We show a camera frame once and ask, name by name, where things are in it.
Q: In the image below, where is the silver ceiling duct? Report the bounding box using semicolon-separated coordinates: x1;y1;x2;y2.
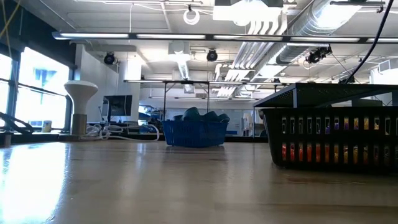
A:
257;0;363;65

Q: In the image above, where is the black aluminium table frame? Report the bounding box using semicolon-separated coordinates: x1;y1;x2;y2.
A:
0;132;268;147

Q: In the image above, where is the black background rack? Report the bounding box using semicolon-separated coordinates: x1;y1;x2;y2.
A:
124;79;290;122

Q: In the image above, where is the red coil wristband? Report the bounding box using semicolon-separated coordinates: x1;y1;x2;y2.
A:
281;143;312;162

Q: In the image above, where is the black hanging cable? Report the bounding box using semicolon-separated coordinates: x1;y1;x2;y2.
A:
343;0;388;84

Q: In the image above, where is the blue plastic basket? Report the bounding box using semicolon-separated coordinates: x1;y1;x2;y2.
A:
161;119;229;148

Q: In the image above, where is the black mesh desk riser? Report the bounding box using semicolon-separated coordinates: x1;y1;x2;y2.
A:
253;82;398;109

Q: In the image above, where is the overhead light bar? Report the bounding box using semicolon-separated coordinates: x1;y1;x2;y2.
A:
51;30;398;44

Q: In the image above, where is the black plastic basket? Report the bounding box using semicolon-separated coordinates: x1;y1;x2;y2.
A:
258;106;398;174

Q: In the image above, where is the purple coil wristband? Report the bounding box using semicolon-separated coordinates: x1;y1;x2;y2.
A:
325;117;349;130

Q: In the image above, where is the white coiled cable loop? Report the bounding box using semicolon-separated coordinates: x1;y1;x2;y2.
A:
182;8;201;26

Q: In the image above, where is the white lamp cable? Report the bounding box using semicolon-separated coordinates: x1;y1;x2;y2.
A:
85;123;161;143

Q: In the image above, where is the white mushroom table lamp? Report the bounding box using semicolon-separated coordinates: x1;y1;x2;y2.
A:
63;80;99;136

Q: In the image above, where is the black computer monitor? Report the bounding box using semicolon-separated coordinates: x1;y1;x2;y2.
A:
101;95;133;123

